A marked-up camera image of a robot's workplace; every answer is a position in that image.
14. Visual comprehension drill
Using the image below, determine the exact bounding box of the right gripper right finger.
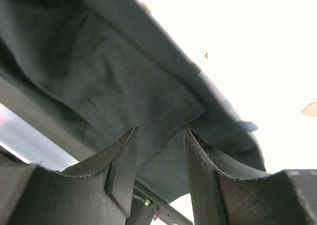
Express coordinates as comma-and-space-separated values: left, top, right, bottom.
184, 129, 317, 225

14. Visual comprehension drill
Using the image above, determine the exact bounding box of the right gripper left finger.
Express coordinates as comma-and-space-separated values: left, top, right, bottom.
0, 128, 138, 225

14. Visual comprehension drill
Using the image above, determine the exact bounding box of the black t shirt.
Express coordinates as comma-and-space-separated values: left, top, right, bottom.
0, 0, 265, 202

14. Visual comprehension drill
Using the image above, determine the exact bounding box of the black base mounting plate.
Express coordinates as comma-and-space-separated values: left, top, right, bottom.
0, 79, 190, 225

